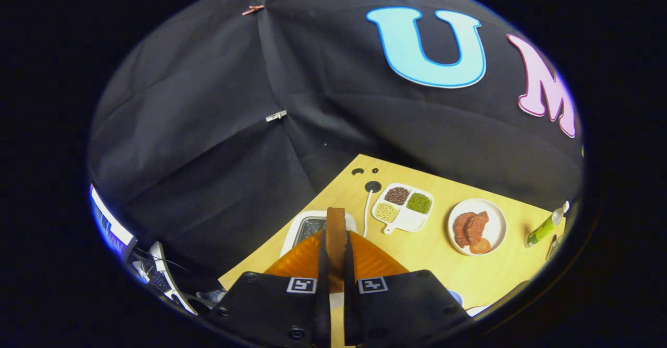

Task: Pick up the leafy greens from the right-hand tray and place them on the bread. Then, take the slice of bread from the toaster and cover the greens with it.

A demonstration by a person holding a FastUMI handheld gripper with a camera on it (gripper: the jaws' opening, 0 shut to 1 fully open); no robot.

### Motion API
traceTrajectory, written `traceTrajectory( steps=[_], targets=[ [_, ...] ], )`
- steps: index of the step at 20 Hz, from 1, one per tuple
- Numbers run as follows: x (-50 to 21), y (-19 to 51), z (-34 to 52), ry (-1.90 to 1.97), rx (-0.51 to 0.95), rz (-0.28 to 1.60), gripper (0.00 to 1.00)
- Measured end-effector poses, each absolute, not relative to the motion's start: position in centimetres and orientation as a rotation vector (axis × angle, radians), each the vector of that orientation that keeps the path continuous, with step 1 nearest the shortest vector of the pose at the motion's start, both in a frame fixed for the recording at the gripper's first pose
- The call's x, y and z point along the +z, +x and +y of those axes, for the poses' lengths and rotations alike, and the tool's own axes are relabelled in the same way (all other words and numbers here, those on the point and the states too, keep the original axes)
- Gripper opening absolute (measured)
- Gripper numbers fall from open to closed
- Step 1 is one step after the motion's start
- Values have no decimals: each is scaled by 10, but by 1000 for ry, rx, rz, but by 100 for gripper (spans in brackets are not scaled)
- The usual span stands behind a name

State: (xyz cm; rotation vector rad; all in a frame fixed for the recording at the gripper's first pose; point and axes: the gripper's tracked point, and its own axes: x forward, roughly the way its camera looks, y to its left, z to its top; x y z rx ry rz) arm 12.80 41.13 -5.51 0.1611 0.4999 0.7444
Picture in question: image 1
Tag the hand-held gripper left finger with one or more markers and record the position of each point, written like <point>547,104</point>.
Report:
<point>323,306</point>

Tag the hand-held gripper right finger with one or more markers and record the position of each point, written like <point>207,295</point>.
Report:
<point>350,306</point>

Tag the toasted bread slice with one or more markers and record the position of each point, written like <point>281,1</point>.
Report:
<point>336,238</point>

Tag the white toaster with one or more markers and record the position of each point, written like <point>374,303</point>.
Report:
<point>294,228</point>

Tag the heap of yellow beans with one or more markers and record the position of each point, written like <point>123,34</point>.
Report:
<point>386,212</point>

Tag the white divided dish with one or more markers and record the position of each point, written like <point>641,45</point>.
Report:
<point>409,222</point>

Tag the blue round plate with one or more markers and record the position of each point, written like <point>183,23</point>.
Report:
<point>456,297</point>

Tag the heap of brown beans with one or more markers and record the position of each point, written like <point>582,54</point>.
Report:
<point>397,195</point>

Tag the heap of green beans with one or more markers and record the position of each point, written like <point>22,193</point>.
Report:
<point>419,202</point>

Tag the white rounded square plate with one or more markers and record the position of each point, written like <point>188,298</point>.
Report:
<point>475,310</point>

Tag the brown meat slice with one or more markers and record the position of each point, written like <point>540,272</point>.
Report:
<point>478,228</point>
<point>460,231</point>

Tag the red tomato slice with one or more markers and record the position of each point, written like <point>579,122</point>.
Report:
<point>480,246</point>

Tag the white round plate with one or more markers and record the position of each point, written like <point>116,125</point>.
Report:
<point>496,225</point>

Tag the white framed device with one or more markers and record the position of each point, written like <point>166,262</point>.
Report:
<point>160,267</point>

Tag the white clip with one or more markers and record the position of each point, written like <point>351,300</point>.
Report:
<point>276,115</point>

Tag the green label plastic bottle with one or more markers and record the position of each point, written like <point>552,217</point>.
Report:
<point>542,229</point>

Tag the computer monitor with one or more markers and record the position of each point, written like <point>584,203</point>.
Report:
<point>112,228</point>

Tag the black backdrop cloth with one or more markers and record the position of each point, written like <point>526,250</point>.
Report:
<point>208,103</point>

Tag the pink clothes peg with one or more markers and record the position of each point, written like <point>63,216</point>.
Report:
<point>252,10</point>

